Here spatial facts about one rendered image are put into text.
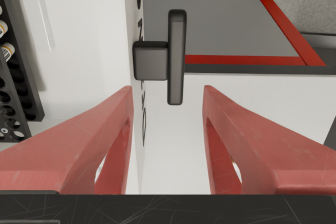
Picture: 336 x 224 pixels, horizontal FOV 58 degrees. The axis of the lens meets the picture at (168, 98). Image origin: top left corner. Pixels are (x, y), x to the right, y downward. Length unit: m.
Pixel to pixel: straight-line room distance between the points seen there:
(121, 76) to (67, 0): 0.11
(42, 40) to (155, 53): 0.12
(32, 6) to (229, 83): 0.25
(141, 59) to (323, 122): 0.34
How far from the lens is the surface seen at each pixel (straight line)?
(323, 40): 1.33
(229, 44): 0.51
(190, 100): 0.42
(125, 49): 0.19
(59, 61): 0.31
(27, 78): 0.29
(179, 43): 0.20
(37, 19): 0.29
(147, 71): 0.21
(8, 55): 0.27
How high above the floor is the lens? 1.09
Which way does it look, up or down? 54 degrees down
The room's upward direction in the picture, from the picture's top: 179 degrees counter-clockwise
